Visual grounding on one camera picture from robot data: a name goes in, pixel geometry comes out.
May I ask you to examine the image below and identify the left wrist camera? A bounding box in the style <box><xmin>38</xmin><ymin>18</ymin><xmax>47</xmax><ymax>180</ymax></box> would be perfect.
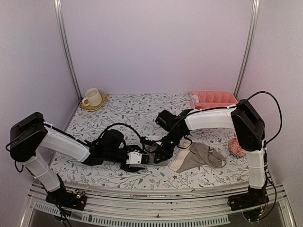
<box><xmin>126</xmin><ymin>151</ymin><xmax>150</xmax><ymax>165</ymax></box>

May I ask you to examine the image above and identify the front aluminium rail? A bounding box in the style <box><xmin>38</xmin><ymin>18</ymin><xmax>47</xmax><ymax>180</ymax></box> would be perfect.
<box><xmin>20</xmin><ymin>182</ymin><xmax>296</xmax><ymax>227</ymax></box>

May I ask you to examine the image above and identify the floral tablecloth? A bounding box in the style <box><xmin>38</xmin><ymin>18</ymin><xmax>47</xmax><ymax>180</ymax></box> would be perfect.
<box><xmin>50</xmin><ymin>94</ymin><xmax>250</xmax><ymax>190</ymax></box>

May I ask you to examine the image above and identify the right aluminium frame post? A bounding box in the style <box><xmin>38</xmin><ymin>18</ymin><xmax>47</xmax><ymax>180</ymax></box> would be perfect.
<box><xmin>233</xmin><ymin>0</ymin><xmax>260</xmax><ymax>98</ymax></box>

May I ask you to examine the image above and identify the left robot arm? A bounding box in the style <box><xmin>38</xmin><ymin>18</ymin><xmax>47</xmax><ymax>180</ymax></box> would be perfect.
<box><xmin>5</xmin><ymin>112</ymin><xmax>150</xmax><ymax>210</ymax></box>

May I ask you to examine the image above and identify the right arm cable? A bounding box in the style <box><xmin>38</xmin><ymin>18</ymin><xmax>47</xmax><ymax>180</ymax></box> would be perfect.
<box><xmin>245</xmin><ymin>91</ymin><xmax>283</xmax><ymax>145</ymax></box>

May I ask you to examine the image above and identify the red patterned bowl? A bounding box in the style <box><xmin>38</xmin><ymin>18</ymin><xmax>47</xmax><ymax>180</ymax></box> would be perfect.
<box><xmin>228</xmin><ymin>138</ymin><xmax>246</xmax><ymax>158</ymax></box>

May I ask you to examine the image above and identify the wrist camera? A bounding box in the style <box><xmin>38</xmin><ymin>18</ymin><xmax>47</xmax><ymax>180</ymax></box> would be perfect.
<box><xmin>126</xmin><ymin>151</ymin><xmax>150</xmax><ymax>165</ymax></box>
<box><xmin>140</xmin><ymin>136</ymin><xmax>162</xmax><ymax>146</ymax></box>

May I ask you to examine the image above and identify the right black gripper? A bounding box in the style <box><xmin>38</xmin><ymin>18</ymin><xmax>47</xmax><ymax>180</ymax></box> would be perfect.
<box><xmin>154</xmin><ymin>131</ymin><xmax>185</xmax><ymax>164</ymax></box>

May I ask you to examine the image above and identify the aluminium frame post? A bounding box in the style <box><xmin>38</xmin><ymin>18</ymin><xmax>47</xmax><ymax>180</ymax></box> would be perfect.
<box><xmin>233</xmin><ymin>0</ymin><xmax>260</xmax><ymax>98</ymax></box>
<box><xmin>53</xmin><ymin>0</ymin><xmax>82</xmax><ymax>100</ymax></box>

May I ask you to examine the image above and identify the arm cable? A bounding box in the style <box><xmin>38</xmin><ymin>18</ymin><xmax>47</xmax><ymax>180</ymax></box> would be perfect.
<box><xmin>245</xmin><ymin>91</ymin><xmax>283</xmax><ymax>145</ymax></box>
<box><xmin>98</xmin><ymin>122</ymin><xmax>143</xmax><ymax>152</ymax></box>

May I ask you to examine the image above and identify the cream ceramic mug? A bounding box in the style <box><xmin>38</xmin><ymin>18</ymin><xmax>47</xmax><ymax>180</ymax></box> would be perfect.
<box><xmin>85</xmin><ymin>88</ymin><xmax>101</xmax><ymax>105</ymax></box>

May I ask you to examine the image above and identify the white item in tray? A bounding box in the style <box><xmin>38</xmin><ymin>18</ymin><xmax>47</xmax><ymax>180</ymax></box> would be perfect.
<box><xmin>192</xmin><ymin>94</ymin><xmax>199</xmax><ymax>103</ymax></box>

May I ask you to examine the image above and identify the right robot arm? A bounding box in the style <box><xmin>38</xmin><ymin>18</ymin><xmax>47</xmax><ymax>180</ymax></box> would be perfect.
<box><xmin>154</xmin><ymin>100</ymin><xmax>269</xmax><ymax>210</ymax></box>

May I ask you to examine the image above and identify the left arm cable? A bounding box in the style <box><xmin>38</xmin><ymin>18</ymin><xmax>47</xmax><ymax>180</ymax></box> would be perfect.
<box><xmin>98</xmin><ymin>122</ymin><xmax>143</xmax><ymax>152</ymax></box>

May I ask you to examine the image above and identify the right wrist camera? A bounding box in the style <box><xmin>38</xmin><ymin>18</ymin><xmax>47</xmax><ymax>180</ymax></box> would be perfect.
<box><xmin>140</xmin><ymin>136</ymin><xmax>162</xmax><ymax>146</ymax></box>

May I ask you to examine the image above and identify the left aluminium frame post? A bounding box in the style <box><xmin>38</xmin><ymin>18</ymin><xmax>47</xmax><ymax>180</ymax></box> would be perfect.
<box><xmin>53</xmin><ymin>0</ymin><xmax>82</xmax><ymax>100</ymax></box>

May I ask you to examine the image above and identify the woven bamboo coaster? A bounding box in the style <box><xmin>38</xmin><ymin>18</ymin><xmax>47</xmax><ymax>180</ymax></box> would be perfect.
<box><xmin>80</xmin><ymin>94</ymin><xmax>109</xmax><ymax>112</ymax></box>

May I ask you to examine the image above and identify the taupe underwear cream waistband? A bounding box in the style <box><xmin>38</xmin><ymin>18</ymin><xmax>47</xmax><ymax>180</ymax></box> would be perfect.
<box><xmin>169</xmin><ymin>140</ymin><xmax>226</xmax><ymax>173</ymax></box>

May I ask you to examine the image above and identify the pink divided organizer tray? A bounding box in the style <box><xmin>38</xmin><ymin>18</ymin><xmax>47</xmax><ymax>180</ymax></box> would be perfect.
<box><xmin>190</xmin><ymin>90</ymin><xmax>238</xmax><ymax>110</ymax></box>

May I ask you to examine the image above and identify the grey boxer briefs white trim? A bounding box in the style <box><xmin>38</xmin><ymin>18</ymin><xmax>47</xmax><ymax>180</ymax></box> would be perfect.
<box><xmin>145</xmin><ymin>144</ymin><xmax>158</xmax><ymax>154</ymax></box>

